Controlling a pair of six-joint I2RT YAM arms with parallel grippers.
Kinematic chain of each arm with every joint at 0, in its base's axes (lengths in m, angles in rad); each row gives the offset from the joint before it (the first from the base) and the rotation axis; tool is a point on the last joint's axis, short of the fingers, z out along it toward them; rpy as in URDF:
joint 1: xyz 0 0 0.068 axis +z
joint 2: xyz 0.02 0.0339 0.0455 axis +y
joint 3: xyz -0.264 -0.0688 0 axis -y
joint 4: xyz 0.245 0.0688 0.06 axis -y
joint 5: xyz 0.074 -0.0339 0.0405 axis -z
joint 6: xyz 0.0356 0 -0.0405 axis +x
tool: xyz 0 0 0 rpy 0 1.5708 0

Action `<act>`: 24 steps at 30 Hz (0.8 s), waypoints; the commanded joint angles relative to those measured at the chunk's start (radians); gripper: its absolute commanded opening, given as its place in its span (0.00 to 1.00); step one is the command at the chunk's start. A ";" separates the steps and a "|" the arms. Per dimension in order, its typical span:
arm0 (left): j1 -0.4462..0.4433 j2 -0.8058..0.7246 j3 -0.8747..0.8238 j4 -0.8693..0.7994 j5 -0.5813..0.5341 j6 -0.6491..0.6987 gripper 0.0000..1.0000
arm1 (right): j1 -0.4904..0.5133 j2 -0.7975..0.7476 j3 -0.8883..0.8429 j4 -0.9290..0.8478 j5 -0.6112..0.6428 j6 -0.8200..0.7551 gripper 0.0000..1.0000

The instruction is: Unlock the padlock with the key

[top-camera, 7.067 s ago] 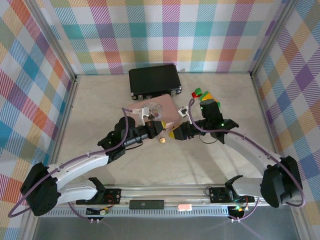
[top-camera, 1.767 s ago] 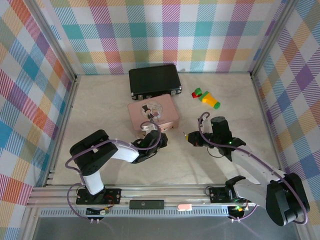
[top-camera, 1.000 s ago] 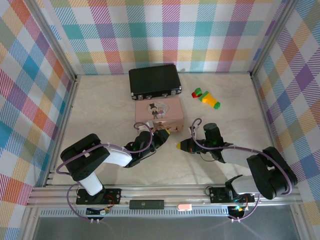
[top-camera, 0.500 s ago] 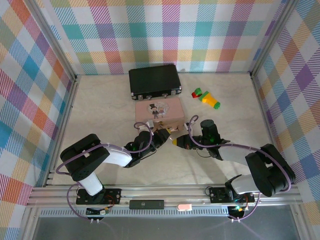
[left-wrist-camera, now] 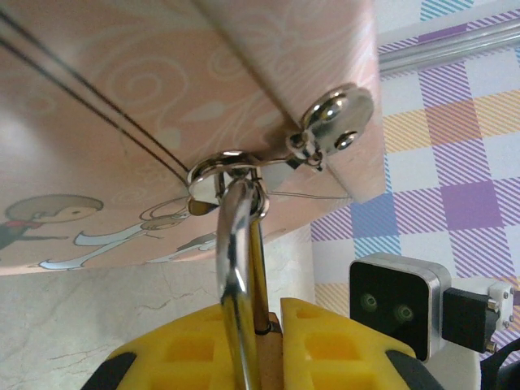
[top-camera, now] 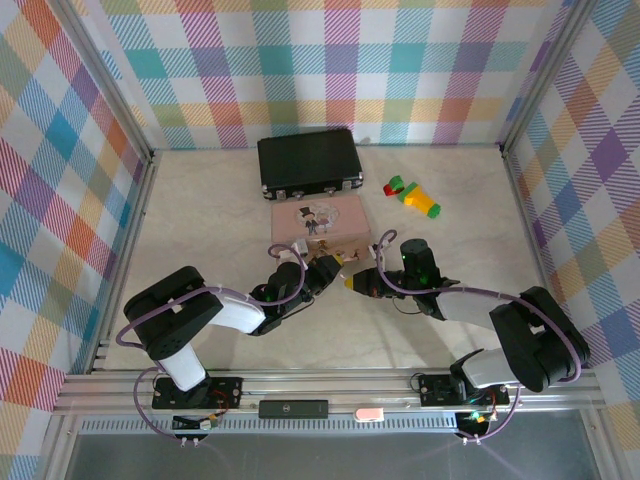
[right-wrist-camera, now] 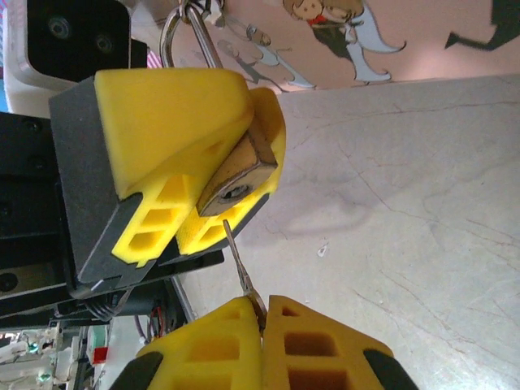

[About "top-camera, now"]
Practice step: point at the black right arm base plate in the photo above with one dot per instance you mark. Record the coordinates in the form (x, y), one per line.
(435, 389)

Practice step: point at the lime green toy block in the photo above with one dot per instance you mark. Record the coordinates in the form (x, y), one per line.
(411, 190)

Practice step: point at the grey metal sheet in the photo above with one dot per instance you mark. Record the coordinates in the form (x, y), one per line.
(325, 457)

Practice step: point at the aluminium mounting rail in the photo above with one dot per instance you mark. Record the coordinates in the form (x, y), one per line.
(325, 387)

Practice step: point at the aluminium frame post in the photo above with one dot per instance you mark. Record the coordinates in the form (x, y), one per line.
(547, 75)
(107, 85)

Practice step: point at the pink and white tag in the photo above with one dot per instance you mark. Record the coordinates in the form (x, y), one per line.
(369, 414)

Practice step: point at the yellow toy block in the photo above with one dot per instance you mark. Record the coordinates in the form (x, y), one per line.
(419, 201)

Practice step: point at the black hard case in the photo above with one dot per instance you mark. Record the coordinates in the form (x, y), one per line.
(307, 160)

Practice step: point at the dark green toy block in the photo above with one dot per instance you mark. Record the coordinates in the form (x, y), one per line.
(398, 182)

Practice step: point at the perforated metal strip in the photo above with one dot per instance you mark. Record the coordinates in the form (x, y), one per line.
(310, 426)

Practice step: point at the black bar device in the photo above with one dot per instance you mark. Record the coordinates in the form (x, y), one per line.
(293, 409)

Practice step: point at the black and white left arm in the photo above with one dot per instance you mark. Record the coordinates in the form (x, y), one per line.
(175, 310)

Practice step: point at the green round toy block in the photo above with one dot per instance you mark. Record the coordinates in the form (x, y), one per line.
(434, 210)

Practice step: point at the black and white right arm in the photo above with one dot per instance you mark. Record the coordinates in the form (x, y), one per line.
(530, 330)

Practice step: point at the small connector board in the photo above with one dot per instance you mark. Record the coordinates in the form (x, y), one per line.
(475, 419)
(205, 423)

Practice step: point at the small silver key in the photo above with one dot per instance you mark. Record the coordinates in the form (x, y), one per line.
(344, 274)

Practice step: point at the aluminium side rail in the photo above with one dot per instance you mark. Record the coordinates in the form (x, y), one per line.
(532, 225)
(127, 250)

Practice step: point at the red toy block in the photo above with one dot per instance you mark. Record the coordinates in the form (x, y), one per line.
(388, 190)

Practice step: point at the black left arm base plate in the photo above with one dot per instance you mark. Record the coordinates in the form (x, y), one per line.
(227, 392)

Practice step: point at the checked cloth backdrop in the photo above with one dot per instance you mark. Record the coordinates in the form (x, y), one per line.
(590, 175)
(325, 70)
(50, 175)

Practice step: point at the pink box with cartoon couple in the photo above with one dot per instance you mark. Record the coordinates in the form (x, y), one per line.
(325, 222)

